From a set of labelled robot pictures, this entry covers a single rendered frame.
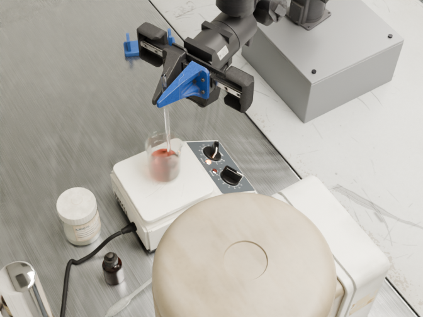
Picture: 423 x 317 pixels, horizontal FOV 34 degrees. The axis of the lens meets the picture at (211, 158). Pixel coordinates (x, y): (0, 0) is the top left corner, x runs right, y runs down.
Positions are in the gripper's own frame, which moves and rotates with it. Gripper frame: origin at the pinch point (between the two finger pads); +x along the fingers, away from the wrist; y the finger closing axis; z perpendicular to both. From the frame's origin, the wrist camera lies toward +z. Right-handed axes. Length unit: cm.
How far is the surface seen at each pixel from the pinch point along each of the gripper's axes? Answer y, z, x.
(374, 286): -38, -33, 28
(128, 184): 3.3, 16.9, 7.4
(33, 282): -29, -45, 43
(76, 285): 2.3, 25.6, 22.0
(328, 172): -17.9, 25.9, -18.7
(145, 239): -2.8, 21.7, 11.5
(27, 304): -29, -44, 44
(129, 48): 26.9, 23.8, -20.5
